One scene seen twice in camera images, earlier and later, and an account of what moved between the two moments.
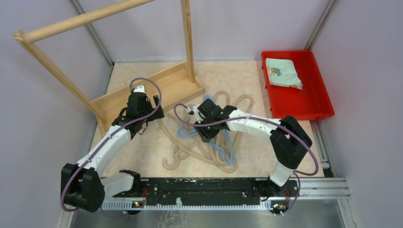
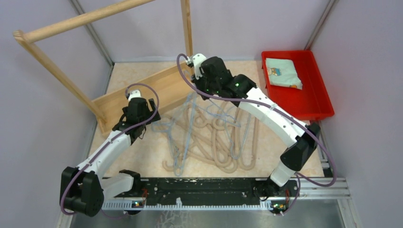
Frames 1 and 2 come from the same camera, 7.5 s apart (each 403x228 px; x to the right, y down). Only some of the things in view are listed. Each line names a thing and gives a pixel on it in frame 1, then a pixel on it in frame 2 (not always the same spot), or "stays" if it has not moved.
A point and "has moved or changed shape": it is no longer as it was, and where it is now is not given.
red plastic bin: (312, 102) stays
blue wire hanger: (183, 133) to (168, 135)
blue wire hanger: (209, 96) has moved or changed shape
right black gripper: (205, 136) to (197, 80)
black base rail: (240, 190) stays
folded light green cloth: (283, 72) stays
